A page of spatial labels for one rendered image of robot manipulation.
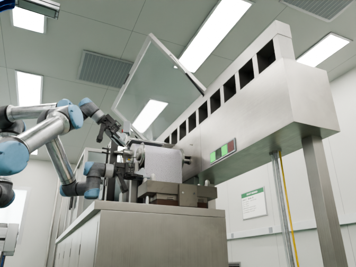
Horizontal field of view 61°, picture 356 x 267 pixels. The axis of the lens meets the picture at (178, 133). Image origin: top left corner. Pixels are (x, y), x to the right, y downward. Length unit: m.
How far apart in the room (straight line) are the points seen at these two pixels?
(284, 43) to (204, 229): 0.94
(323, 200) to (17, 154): 1.13
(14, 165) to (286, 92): 1.05
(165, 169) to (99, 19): 1.85
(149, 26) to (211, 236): 2.22
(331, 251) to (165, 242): 0.67
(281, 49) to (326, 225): 0.74
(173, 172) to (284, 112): 0.81
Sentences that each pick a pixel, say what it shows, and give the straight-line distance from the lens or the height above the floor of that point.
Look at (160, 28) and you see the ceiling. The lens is 3.20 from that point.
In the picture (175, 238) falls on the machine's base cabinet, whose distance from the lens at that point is 1.48.
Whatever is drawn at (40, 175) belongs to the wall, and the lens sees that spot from 7.40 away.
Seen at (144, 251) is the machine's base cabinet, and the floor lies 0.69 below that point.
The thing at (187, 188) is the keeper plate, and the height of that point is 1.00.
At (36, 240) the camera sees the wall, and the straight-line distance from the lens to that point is 7.19.
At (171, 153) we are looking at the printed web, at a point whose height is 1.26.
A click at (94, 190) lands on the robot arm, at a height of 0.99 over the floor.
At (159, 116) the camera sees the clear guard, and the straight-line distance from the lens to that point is 2.48.
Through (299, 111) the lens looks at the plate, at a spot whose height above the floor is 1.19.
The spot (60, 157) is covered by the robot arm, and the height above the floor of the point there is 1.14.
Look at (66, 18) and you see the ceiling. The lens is 3.28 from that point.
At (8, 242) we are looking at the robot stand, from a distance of 1.21.
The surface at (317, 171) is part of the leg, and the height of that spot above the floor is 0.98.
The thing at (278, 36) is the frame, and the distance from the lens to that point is 1.47.
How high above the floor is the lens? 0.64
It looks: 23 degrees up
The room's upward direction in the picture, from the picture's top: straight up
